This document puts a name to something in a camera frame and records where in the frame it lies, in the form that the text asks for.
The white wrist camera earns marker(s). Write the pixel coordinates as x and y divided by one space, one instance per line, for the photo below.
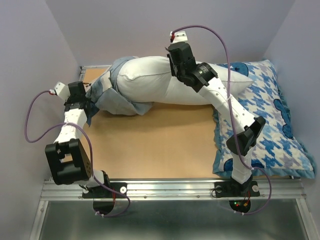
61 90
179 36

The blue houndstooth bear pillow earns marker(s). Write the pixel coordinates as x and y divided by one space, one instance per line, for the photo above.
277 151

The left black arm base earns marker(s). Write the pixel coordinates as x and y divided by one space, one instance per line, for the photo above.
106 203

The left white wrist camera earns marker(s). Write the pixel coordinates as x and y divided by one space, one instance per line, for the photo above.
61 90

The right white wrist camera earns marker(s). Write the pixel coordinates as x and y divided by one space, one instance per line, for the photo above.
179 36

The dark blue lettered pillowcase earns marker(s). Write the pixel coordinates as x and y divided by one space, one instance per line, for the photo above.
104 94

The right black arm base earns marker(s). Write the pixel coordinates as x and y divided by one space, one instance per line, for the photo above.
240 200

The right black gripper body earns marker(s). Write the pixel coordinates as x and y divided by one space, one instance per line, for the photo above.
175 69

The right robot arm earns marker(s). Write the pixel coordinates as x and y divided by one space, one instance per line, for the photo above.
204 80

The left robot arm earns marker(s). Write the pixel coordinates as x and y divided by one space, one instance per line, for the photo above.
66 156

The white pillow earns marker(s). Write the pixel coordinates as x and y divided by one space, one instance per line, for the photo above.
149 80

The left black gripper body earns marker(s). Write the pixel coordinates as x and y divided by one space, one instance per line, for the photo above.
68 102

